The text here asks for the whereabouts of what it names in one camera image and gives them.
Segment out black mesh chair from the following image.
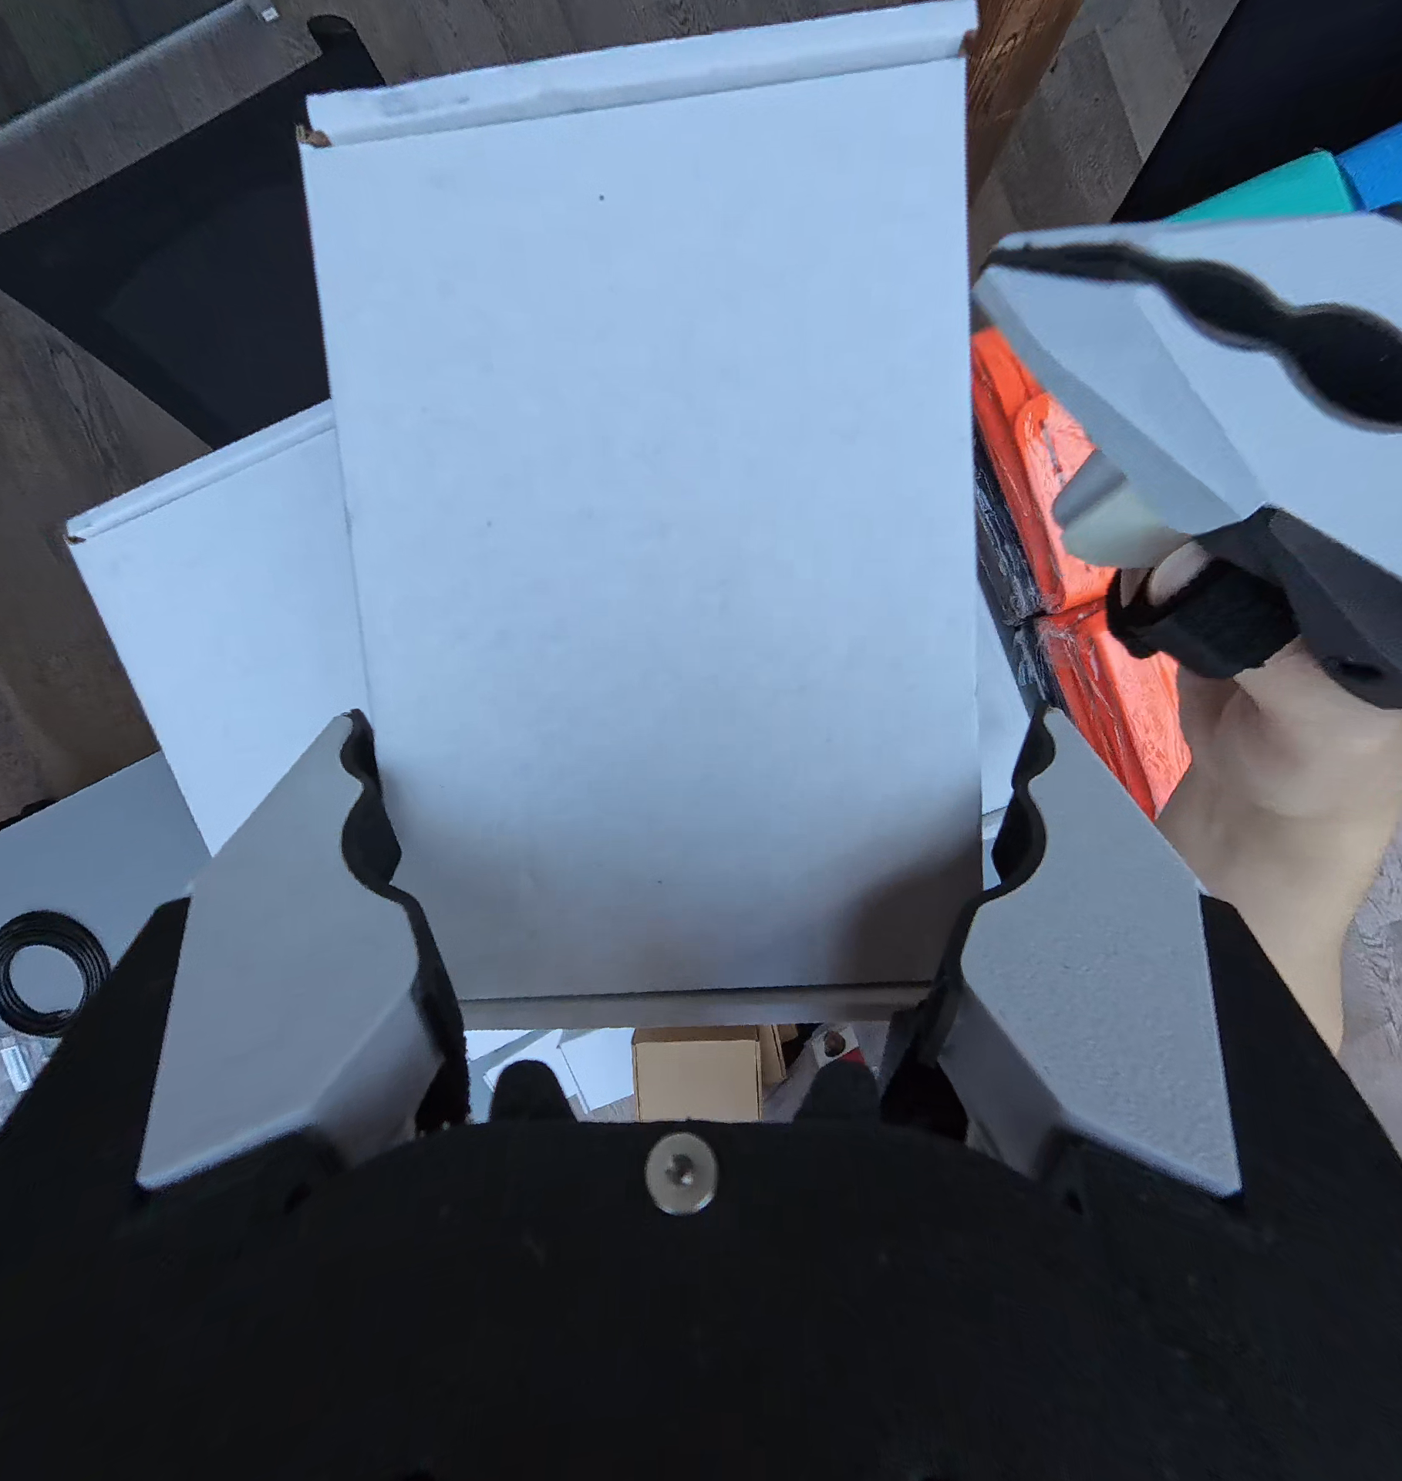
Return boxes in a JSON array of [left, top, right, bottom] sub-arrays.
[[0, 14, 390, 447]]

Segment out white cardboard box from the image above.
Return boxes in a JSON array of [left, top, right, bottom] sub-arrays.
[[975, 602, 1033, 814], [64, 402, 374, 857], [295, 0, 985, 1032]]

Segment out stack of brown flat boxes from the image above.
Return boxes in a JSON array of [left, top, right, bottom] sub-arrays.
[[631, 1025, 788, 1120]]

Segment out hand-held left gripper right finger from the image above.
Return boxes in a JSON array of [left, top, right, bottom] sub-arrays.
[[880, 705, 1246, 1201]]

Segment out stack of wrapped coloured cloths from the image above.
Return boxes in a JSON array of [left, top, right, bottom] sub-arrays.
[[969, 150, 1402, 823]]

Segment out person's right forearm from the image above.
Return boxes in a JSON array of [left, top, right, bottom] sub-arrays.
[[1151, 797, 1402, 1056]]

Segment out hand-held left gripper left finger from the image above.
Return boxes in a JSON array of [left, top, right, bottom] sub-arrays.
[[133, 709, 471, 1193]]

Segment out small clear parts packets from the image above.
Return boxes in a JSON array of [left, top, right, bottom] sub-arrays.
[[0, 1033, 62, 1128]]

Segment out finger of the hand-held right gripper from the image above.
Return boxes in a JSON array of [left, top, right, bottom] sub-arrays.
[[988, 208, 1402, 382], [970, 263, 1402, 605]]

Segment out wooden pillar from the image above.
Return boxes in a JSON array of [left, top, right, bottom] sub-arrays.
[[960, 0, 1090, 200]]

